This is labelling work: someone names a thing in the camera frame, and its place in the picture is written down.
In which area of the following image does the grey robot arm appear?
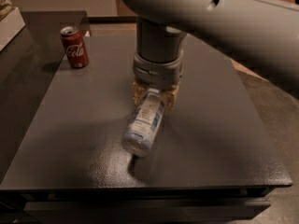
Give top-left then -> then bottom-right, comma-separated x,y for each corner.
122,0 -> 299,95

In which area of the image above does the clear blue-label plastic bottle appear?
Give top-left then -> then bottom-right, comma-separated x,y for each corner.
122,89 -> 165,157

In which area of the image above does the dark table frame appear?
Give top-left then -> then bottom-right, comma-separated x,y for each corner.
0,188 -> 271,224

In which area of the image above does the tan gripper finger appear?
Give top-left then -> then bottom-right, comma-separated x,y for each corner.
133,77 -> 149,106
163,83 -> 180,116

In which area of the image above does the red Coca-Cola can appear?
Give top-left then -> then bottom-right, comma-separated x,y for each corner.
60,26 -> 89,68

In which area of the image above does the white box at left edge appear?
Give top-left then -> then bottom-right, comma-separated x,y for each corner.
0,7 -> 25,51

